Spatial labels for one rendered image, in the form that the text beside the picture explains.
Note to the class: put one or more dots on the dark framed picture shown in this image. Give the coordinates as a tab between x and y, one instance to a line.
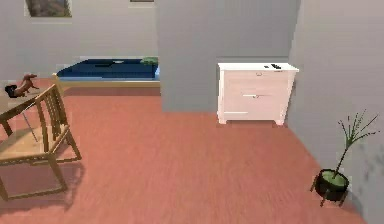
142	0

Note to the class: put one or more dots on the small pale flat object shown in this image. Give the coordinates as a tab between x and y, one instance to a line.
119	62

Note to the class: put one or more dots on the wooden chair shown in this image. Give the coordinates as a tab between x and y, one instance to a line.
46	133

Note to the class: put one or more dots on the wooden table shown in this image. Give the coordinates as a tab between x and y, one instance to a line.
13	103

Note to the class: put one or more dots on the bed with blue cover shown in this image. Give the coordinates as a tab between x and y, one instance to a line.
110	72

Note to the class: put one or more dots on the brown dog figurine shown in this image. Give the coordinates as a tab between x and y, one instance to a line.
23	86

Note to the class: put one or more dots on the framed landscape picture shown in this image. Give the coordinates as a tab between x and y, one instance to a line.
48	7

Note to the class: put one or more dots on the green cushion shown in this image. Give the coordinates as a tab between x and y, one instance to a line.
149	60

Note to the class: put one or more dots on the white chest of drawers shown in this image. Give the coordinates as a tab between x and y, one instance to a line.
254	95

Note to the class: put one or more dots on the black remote control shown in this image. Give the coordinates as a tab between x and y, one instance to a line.
276	66

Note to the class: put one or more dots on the potted plant in black pot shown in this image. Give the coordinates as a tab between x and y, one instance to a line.
333	180

